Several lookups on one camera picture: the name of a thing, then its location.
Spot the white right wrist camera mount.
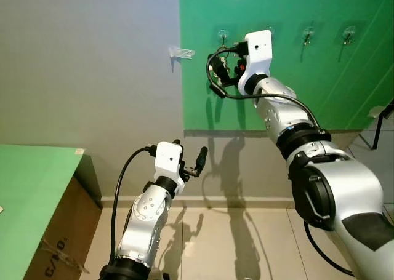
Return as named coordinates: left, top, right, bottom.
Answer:
left=236, top=30, right=274, bottom=97

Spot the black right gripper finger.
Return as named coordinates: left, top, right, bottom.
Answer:
left=215, top=49, right=231, bottom=84

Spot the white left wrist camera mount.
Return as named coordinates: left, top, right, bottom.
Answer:
left=154, top=141, right=184, bottom=183

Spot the white board corner tape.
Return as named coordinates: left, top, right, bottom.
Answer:
left=368, top=105, right=386, bottom=118

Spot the green wall board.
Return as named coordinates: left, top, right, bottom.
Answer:
left=179, top=0, right=394, bottom=133

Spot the clear adhesive wall hook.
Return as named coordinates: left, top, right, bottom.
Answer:
left=302, top=25, right=317, bottom=47
left=342, top=24, right=358, bottom=47
left=215, top=25, right=232, bottom=47

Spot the black chair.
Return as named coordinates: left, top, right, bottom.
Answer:
left=369, top=100, right=394, bottom=151

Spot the brown cardboard box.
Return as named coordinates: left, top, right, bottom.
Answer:
left=23, top=175, right=104, bottom=280

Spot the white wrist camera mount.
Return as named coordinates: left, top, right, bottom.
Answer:
left=154, top=141, right=184, bottom=183
left=236, top=30, right=274, bottom=97

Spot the clear wall tape piece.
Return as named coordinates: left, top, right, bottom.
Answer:
left=167, top=45, right=196, bottom=60

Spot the green table board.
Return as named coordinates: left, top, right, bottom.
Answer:
left=0, top=144, right=85, bottom=280

